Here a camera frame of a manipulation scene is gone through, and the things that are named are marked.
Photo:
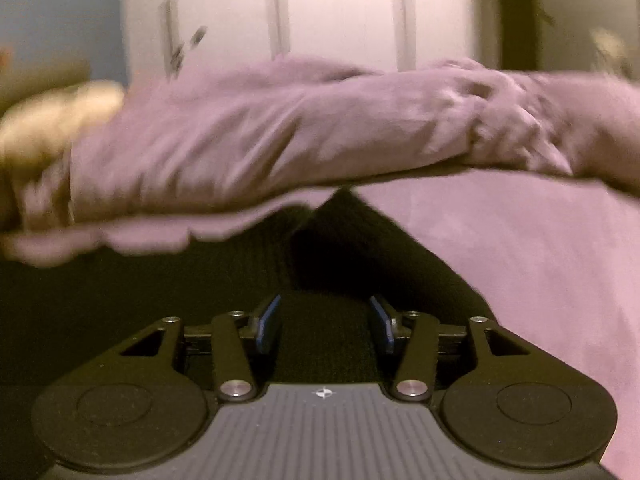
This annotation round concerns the white wardrobe with handles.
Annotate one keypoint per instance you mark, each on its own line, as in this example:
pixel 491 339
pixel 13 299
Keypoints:
pixel 163 36

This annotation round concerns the purple fleece bed sheet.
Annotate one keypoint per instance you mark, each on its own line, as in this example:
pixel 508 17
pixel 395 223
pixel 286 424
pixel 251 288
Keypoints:
pixel 557 260

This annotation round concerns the cream round face cushion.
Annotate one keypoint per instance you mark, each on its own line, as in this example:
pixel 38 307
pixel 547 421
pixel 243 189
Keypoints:
pixel 38 130

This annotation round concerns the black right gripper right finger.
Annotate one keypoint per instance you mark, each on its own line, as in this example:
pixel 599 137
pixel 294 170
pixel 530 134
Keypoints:
pixel 389 320

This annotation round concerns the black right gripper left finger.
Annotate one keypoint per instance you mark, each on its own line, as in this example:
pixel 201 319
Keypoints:
pixel 262 324

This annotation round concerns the black knit sweater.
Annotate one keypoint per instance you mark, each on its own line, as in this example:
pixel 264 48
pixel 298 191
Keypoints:
pixel 327 264

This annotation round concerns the purple crumpled duvet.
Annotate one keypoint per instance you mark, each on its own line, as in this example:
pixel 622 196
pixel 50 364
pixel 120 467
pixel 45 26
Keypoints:
pixel 210 142

